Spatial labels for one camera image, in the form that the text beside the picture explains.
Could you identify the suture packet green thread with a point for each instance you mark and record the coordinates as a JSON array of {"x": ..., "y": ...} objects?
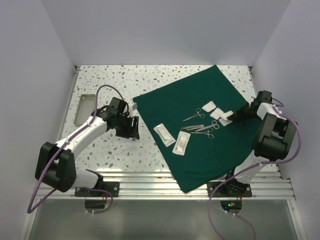
[{"x": 164, "y": 135}]

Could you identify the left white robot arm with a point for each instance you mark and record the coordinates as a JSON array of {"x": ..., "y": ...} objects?
[{"x": 56, "y": 165}]

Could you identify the silver surgical scissors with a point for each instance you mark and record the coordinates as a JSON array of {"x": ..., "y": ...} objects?
[{"x": 214, "y": 125}]

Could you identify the green surgical drape cloth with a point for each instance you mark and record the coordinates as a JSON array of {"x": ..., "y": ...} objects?
[{"x": 204, "y": 159}]

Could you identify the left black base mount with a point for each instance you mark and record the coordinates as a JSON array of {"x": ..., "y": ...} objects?
[{"x": 99, "y": 198}]

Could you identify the metal instrument tray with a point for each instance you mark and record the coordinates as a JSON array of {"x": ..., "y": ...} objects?
[{"x": 85, "y": 107}]

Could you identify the silver forceps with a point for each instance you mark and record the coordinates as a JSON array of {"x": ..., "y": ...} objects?
[
  {"x": 198, "y": 113},
  {"x": 207, "y": 132}
]

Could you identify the silver tweezers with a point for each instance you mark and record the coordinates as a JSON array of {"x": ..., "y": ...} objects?
[{"x": 192, "y": 127}]

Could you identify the white gauze pad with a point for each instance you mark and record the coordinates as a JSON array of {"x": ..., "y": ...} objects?
[
  {"x": 225, "y": 122},
  {"x": 225, "y": 116},
  {"x": 208, "y": 107},
  {"x": 217, "y": 113}
]

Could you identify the aluminium rail frame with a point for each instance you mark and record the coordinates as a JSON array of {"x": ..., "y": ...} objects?
[{"x": 142, "y": 172}]

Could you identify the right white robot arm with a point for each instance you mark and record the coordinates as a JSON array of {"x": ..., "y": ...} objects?
[{"x": 272, "y": 141}]

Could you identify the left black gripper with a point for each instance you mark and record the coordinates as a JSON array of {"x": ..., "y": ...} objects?
[{"x": 128, "y": 133}]

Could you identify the silver forceps upper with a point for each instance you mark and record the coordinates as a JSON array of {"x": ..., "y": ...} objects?
[{"x": 198, "y": 113}]

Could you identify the silver forceps lower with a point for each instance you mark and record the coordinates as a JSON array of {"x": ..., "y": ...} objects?
[{"x": 207, "y": 132}]

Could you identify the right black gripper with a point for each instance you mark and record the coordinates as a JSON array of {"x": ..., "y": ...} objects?
[{"x": 238, "y": 113}]

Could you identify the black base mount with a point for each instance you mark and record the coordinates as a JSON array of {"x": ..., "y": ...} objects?
[
  {"x": 234, "y": 191},
  {"x": 99, "y": 198}
]

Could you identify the white suture packet printed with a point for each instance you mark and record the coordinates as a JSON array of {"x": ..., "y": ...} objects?
[{"x": 181, "y": 143}]

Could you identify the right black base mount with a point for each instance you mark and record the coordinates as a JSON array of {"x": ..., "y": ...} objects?
[{"x": 234, "y": 191}]

